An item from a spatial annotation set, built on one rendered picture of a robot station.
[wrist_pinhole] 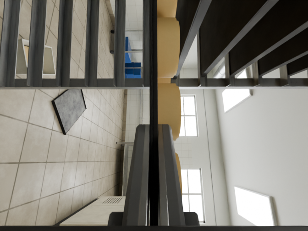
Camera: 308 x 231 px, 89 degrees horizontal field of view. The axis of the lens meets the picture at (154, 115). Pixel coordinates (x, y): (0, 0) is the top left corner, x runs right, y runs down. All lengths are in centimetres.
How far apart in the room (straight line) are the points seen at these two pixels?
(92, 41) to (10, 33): 28
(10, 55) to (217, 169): 496
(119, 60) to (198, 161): 458
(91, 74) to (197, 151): 458
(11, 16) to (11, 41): 9
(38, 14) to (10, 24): 10
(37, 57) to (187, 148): 456
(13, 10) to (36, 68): 22
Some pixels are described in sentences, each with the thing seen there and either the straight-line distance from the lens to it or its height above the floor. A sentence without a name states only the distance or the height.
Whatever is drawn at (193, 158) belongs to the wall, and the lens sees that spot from 493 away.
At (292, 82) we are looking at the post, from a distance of 69.
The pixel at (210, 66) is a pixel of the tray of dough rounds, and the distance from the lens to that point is 46.
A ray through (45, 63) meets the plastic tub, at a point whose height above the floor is 9.
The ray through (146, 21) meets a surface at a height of 96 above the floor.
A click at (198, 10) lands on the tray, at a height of 104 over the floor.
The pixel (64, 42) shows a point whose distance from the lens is 65.
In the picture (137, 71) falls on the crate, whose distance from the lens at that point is 466.
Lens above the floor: 98
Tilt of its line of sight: level
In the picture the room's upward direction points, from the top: 90 degrees clockwise
